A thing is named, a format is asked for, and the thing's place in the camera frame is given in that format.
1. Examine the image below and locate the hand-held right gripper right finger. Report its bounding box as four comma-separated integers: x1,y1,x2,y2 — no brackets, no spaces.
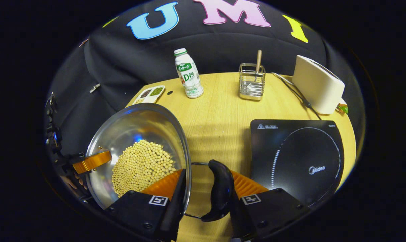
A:
228,170,311,241

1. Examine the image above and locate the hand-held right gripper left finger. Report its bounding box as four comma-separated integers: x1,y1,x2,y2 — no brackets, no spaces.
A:
105,168,187,242

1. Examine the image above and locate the pile of yellow soybeans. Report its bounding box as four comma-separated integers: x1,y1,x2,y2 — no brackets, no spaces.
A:
111,139,176,198

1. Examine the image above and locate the steel pot with black handles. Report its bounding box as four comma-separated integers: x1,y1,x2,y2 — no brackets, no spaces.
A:
85,103,236,222

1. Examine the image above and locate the black induction cooktop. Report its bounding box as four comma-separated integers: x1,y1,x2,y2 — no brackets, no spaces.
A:
249,119,345,208

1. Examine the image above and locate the white divided dish of beans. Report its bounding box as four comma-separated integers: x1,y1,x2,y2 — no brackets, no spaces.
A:
133,85,166,105

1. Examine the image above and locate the white drink bottle green label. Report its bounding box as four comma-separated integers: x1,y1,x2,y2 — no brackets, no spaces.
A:
174,48,204,99

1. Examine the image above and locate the sandwich on plate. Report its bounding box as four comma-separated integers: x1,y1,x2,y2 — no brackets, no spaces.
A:
335,99,349,115

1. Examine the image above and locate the white toaster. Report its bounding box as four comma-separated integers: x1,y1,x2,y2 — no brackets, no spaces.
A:
292,55,345,115

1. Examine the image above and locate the wire mesh utensil holder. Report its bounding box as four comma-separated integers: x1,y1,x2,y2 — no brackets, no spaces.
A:
238,63,266,101

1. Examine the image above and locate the toaster power cable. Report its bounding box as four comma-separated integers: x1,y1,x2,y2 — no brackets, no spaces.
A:
270,72,322,120

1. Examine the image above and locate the wooden-handled spoon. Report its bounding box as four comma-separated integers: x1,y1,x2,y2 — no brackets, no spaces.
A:
246,50,262,94

